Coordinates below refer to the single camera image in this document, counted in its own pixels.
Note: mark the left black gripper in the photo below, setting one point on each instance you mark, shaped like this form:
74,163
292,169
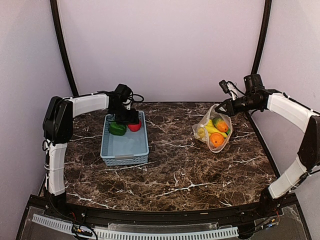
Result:
133,118

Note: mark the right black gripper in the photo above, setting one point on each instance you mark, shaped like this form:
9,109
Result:
231,110

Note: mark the green toy bell pepper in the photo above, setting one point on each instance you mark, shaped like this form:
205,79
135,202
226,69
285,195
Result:
117,129

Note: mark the red toy apple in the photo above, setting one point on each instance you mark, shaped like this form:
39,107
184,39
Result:
135,127

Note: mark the green toy mango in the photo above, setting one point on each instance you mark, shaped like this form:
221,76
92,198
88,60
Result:
220,124

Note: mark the yellow toy banana bunch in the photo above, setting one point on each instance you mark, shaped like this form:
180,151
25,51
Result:
212,129

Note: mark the clear dotted zip bag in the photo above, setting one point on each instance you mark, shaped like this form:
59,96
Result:
210,114

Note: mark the yellow toy pear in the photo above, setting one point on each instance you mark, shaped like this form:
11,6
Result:
201,133

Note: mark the orange toy orange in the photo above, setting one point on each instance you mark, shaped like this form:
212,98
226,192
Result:
217,139

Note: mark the blue perforated plastic basket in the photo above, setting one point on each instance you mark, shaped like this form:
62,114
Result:
132,148

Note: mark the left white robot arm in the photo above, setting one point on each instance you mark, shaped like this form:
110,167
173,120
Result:
58,126

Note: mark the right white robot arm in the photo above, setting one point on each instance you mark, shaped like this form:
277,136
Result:
297,128

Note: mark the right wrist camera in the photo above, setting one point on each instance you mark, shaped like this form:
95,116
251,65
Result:
230,88

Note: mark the right black frame post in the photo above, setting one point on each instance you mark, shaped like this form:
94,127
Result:
262,36

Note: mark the black frame post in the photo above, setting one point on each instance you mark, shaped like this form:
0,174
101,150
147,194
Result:
262,36
62,47

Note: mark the black front rail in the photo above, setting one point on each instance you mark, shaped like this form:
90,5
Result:
237,215

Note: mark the grey slotted cable duct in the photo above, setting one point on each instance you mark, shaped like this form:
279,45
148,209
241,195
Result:
114,231

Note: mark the left black frame post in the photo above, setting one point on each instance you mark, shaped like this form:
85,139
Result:
62,47

